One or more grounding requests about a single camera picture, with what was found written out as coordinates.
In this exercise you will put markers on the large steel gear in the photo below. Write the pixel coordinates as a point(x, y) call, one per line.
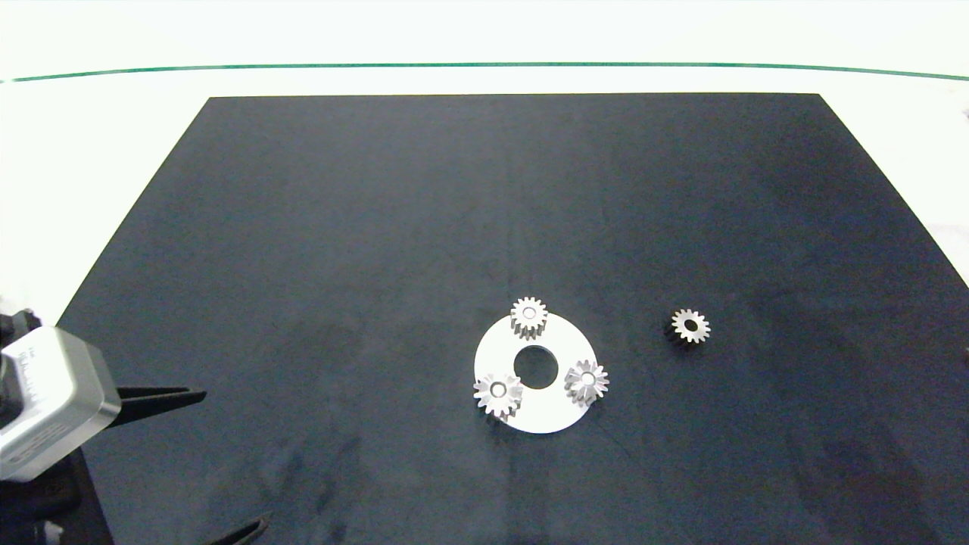
point(484, 391)

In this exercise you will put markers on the small steel gear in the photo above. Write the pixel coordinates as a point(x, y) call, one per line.
point(518, 312)
point(599, 378)
point(702, 327)

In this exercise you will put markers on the round white plate with pins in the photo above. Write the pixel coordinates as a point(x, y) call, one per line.
point(545, 412)

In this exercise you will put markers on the dark rectangular mat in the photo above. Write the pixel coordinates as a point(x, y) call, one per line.
point(454, 227)

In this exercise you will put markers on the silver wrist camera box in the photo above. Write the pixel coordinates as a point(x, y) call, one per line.
point(53, 401)

